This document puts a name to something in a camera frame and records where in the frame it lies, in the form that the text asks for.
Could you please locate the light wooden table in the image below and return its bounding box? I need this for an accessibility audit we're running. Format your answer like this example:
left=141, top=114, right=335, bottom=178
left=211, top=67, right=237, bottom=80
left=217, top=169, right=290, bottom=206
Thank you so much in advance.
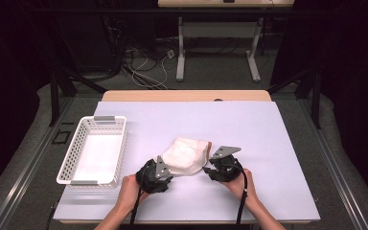
left=58, top=89, right=315, bottom=224

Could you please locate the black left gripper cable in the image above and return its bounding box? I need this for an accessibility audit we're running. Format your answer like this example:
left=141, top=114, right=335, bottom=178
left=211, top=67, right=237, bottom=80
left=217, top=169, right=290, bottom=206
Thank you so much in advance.
left=128, top=186, right=146, bottom=230

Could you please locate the white perforated plastic basket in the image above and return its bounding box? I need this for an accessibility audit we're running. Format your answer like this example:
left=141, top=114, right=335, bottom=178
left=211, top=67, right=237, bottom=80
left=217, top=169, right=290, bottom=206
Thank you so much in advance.
left=56, top=115, right=128, bottom=189

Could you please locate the person's left hand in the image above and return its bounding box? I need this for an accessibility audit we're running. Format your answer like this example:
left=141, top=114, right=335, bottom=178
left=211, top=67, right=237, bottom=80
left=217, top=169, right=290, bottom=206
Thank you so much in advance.
left=117, top=173, right=151, bottom=210

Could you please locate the aluminium floor rail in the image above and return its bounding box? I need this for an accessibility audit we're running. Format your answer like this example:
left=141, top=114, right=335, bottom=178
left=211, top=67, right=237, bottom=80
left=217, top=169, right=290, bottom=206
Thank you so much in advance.
left=296, top=99, right=368, bottom=230
left=0, top=95, right=76, bottom=230

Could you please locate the black horizontal bar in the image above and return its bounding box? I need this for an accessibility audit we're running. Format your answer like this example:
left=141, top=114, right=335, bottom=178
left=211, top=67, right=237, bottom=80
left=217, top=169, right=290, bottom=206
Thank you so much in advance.
left=25, top=8, right=334, bottom=15

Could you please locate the bundle of black cables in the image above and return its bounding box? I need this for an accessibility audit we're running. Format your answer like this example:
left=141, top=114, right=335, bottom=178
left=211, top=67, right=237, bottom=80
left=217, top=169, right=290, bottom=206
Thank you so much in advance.
left=102, top=15, right=161, bottom=89

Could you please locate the person's right hand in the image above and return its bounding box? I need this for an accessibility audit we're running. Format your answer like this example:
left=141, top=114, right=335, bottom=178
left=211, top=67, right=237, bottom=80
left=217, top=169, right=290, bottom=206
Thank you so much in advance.
left=220, top=169, right=258, bottom=205

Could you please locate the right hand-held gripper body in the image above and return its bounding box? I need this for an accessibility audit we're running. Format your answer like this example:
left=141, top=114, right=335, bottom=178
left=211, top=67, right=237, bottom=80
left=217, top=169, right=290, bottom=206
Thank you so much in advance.
left=210, top=146, right=245, bottom=183

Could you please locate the white-legged wooden desk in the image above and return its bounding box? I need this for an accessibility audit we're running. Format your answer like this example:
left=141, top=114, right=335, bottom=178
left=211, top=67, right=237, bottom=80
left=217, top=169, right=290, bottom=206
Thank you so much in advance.
left=157, top=0, right=295, bottom=83

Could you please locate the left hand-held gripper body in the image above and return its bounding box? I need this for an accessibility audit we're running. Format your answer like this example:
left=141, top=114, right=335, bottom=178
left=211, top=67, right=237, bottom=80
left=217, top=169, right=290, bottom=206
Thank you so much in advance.
left=135, top=155, right=172, bottom=195

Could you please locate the cream baby bodysuit brown trim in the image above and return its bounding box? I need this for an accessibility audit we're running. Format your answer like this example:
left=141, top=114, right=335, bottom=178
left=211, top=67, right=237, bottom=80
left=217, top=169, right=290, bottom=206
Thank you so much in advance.
left=161, top=136, right=213, bottom=176

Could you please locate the white floor cable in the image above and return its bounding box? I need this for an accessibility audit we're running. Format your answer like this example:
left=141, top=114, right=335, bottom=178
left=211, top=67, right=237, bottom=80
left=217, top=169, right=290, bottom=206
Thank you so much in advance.
left=130, top=56, right=171, bottom=90

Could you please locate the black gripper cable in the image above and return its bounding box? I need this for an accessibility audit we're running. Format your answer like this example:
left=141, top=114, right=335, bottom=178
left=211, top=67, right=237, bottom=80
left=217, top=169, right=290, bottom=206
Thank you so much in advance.
left=128, top=186, right=146, bottom=230
left=235, top=164, right=249, bottom=226

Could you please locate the black metal stand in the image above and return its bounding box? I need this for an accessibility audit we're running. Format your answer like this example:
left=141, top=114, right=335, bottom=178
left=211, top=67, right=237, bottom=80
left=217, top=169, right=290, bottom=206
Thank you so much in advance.
left=48, top=68, right=108, bottom=127
left=266, top=68, right=322, bottom=130

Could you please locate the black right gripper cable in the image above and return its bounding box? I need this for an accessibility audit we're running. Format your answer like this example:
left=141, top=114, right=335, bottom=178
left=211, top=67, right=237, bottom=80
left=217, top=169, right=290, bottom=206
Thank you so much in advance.
left=235, top=164, right=249, bottom=226

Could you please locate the dark curtain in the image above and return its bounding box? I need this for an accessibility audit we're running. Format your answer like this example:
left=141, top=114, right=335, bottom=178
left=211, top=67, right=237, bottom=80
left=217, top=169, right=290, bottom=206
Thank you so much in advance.
left=269, top=0, right=368, bottom=205
left=0, top=0, right=42, bottom=199

